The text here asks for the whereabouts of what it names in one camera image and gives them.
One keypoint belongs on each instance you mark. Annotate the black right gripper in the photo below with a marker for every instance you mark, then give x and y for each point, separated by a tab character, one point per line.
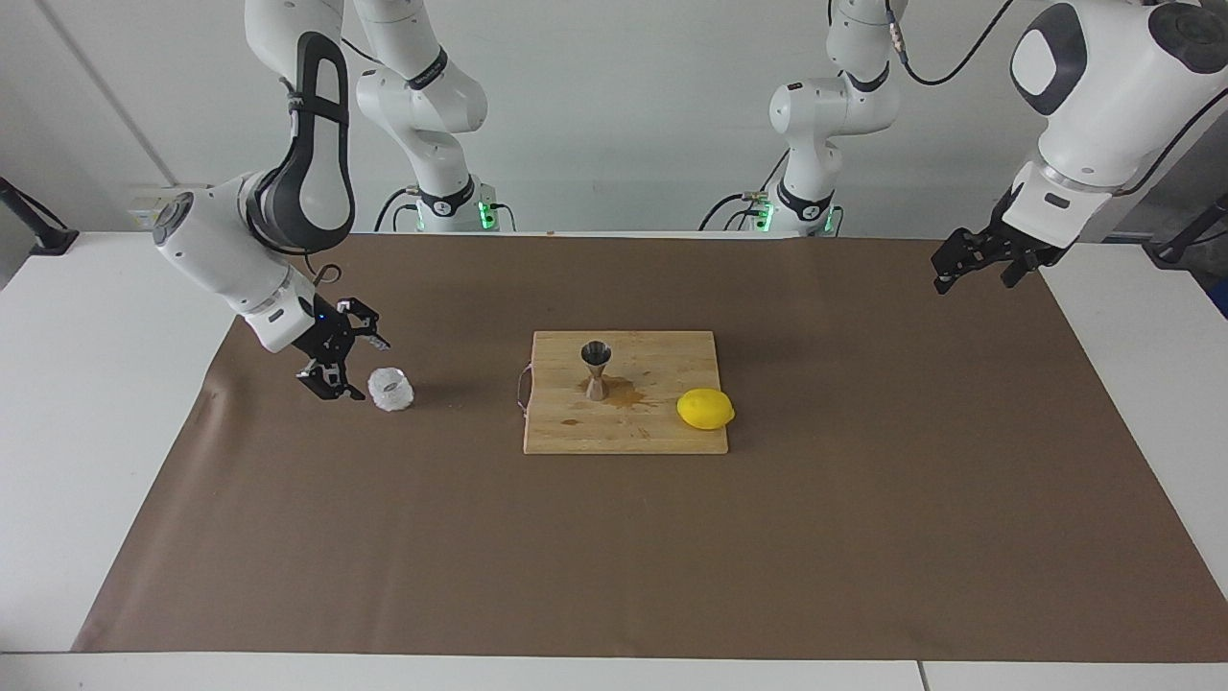
331	338

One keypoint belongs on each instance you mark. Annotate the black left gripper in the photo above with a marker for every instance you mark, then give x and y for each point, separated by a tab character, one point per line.
1017	245

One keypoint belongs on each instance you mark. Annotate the clear glass cup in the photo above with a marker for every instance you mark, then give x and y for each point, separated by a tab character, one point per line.
391	392

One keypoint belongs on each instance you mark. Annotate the steel double jigger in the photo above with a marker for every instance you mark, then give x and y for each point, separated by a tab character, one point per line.
597	384

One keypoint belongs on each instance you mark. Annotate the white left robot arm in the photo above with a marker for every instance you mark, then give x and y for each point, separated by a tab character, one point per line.
1103	106

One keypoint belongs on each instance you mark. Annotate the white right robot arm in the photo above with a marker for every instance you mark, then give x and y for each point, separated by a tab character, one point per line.
221	250

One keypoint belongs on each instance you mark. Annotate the black clamp stand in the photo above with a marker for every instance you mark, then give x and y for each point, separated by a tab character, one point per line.
1175	251
48	238

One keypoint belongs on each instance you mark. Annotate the dark grey panel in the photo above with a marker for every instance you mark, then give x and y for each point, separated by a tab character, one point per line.
1194	192

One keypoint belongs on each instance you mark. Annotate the blue object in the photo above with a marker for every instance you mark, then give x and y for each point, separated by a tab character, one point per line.
1221	297

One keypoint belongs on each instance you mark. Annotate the wooden cutting board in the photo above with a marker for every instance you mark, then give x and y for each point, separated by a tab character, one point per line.
624	432

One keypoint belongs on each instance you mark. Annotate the brown paper table mat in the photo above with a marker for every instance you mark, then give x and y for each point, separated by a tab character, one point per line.
576	557

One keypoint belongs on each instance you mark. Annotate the yellow lemon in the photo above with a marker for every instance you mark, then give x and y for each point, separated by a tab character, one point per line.
705	409

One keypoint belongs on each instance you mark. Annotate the white wall socket strip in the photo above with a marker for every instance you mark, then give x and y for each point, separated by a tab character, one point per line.
142	206

